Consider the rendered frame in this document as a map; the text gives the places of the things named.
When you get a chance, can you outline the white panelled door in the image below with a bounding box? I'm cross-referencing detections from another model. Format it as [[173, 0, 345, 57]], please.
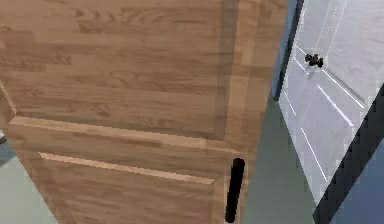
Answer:
[[278, 0, 384, 206]]

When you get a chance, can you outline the black round door knob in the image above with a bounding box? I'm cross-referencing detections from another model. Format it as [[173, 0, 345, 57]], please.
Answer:
[[304, 53, 325, 69]]

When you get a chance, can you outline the black bar door handle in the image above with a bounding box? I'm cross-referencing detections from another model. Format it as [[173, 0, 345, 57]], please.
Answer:
[[224, 157, 246, 224]]

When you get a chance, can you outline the brown wooden door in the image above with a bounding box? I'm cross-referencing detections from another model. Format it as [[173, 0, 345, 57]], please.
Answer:
[[0, 0, 290, 224]]

